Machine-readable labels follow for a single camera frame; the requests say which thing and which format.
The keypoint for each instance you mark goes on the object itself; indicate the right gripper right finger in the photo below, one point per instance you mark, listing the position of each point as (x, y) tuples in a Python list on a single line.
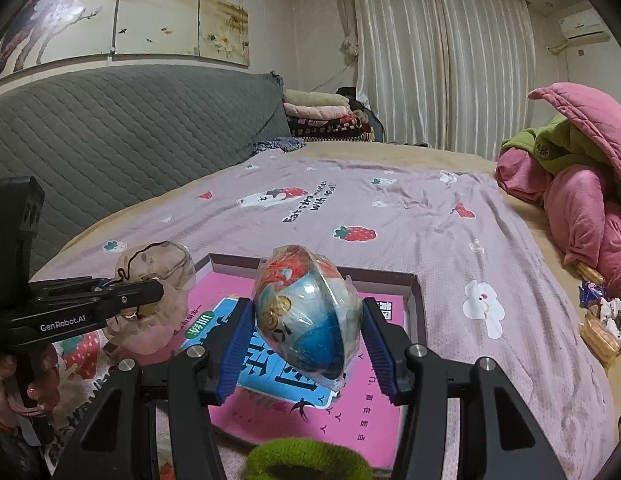
[(386, 345)]

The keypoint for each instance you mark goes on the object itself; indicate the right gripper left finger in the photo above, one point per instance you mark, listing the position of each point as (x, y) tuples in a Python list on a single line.
[(226, 347)]

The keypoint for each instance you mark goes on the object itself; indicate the blue surprise egg toy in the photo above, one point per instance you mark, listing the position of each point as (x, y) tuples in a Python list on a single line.
[(308, 313)]

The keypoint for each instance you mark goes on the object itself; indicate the beige organza drawstring pouch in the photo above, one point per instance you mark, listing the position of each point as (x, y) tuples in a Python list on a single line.
[(156, 280)]

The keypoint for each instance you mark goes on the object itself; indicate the person's left hand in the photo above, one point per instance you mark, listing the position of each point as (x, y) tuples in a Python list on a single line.
[(29, 391)]

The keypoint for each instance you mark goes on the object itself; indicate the grey shallow cardboard tray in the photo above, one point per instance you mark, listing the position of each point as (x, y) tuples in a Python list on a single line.
[(274, 400)]

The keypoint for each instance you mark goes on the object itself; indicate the pink strawberry bear blanket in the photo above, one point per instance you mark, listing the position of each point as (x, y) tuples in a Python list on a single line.
[(487, 288)]

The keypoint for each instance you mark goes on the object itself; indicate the grey quilted headboard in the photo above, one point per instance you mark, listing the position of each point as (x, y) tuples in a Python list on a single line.
[(98, 141)]

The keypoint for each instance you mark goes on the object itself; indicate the snack pile on bed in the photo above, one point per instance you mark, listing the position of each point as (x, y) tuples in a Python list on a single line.
[(601, 328)]

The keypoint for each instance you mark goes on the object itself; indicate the stack of folded blankets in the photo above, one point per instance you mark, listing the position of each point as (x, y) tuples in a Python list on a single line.
[(321, 116)]

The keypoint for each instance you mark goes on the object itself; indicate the pink quilted duvet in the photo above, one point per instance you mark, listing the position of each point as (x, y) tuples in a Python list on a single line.
[(582, 204)]

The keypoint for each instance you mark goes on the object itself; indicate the green garment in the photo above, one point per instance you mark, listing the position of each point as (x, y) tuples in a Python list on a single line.
[(557, 145)]

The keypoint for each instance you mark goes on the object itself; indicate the white striped curtain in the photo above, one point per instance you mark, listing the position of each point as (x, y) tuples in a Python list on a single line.
[(448, 74)]

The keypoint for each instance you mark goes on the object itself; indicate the white air conditioner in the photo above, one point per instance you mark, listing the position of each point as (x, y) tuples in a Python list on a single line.
[(585, 27)]

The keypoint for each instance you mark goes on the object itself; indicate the floral wall painting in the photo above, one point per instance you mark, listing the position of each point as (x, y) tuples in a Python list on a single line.
[(50, 31)]

